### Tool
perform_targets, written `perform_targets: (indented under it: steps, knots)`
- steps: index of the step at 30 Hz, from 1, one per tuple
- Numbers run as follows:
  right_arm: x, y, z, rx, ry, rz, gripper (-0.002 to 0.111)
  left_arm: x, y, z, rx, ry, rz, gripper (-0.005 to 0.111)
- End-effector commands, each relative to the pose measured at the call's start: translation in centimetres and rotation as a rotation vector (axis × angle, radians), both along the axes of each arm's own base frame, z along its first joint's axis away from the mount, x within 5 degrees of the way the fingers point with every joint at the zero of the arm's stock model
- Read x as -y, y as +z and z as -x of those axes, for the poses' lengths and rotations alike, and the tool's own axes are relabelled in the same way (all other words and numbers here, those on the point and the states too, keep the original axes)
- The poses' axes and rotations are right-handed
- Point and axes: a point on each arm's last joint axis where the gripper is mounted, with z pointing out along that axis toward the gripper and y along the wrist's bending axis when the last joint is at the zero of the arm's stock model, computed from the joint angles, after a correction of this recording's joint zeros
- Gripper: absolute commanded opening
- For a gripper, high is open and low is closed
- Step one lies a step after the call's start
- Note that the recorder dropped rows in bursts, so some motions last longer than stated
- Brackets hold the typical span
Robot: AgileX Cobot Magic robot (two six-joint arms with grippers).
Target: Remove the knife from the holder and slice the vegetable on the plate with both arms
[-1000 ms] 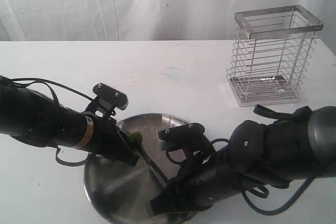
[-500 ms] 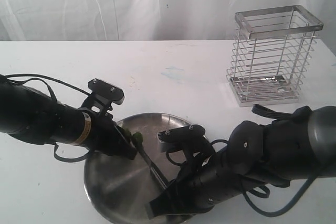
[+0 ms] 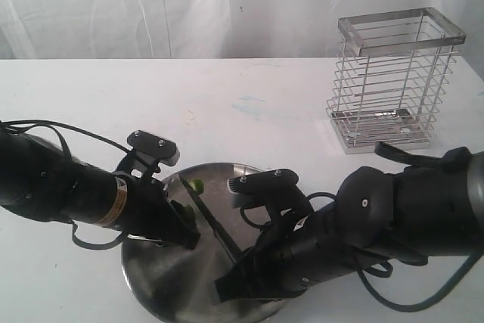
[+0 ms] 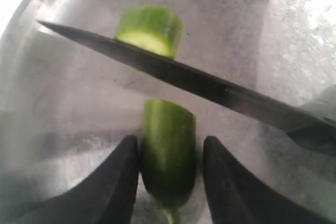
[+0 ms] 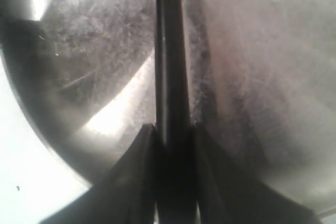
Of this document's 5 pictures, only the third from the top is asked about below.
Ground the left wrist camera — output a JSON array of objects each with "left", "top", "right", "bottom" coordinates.
[{"left": 115, "top": 130, "right": 180, "bottom": 180}]

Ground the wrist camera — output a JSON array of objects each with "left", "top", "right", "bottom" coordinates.
[
  {"left": 115, "top": 130, "right": 180, "bottom": 180},
  {"left": 227, "top": 169, "right": 314, "bottom": 222}
]

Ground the round steel plate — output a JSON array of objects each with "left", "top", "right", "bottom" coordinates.
[{"left": 122, "top": 163, "right": 304, "bottom": 322}]

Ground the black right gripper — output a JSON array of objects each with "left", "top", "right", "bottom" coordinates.
[{"left": 213, "top": 216, "right": 340, "bottom": 303}]

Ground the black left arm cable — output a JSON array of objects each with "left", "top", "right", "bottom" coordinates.
[{"left": 0, "top": 120, "right": 132, "bottom": 251}]

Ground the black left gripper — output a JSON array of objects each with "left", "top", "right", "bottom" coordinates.
[{"left": 113, "top": 175, "right": 200, "bottom": 250}]

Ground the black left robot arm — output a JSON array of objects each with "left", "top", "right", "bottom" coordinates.
[{"left": 1, "top": 131, "right": 200, "bottom": 250}]

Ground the wire metal utensil holder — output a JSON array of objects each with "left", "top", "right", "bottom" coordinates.
[{"left": 327, "top": 7, "right": 467, "bottom": 154}]

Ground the black knife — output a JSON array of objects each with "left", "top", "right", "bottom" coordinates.
[{"left": 179, "top": 177, "right": 243, "bottom": 264}]

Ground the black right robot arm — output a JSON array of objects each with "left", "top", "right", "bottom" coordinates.
[{"left": 213, "top": 142, "right": 483, "bottom": 312}]

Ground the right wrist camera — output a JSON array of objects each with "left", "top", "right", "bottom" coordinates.
[{"left": 227, "top": 169, "right": 314, "bottom": 222}]

